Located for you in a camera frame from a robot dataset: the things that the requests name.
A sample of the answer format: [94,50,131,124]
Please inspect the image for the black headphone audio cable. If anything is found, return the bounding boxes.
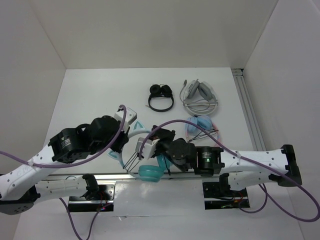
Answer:
[123,152,172,176]

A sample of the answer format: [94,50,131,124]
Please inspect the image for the teal cat-ear headphones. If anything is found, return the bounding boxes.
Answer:
[107,120,173,183]

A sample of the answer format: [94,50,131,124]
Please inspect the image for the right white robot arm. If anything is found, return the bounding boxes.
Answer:
[148,128,302,196]

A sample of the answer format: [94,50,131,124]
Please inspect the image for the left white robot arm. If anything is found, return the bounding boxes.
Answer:
[0,115,133,215]

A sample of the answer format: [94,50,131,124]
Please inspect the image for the pink blue cat-ear headphones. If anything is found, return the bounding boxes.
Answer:
[185,115,221,143]

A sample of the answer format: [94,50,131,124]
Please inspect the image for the small black headphones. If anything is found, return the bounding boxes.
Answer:
[146,84,175,113]

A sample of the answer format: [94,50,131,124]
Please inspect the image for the white grey headset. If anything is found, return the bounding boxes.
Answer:
[179,79,219,116]

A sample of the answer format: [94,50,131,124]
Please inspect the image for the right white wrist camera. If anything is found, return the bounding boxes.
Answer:
[135,137,159,160]

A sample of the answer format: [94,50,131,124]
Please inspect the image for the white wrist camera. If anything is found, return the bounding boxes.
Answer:
[135,137,159,160]
[113,107,138,132]

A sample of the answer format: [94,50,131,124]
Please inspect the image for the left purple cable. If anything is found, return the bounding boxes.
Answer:
[0,104,126,240]

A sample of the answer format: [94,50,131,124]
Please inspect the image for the purple cable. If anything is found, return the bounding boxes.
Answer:
[138,119,320,223]
[0,104,126,240]

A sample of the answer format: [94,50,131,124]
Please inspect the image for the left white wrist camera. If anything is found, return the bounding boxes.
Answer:
[113,107,138,132]

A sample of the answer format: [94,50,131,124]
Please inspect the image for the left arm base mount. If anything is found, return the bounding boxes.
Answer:
[67,181,116,213]

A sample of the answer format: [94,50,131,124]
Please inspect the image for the aluminium rail at front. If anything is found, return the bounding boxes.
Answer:
[45,172,219,182]

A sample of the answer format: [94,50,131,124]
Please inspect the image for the aluminium rail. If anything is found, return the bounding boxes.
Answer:
[45,172,219,182]
[231,68,266,151]

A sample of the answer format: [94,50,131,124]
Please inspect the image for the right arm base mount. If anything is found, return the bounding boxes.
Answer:
[202,182,250,210]

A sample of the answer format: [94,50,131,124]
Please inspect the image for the aluminium rail at right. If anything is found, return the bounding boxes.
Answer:
[231,68,266,151]

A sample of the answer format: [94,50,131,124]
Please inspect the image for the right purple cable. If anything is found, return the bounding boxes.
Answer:
[138,119,320,223]

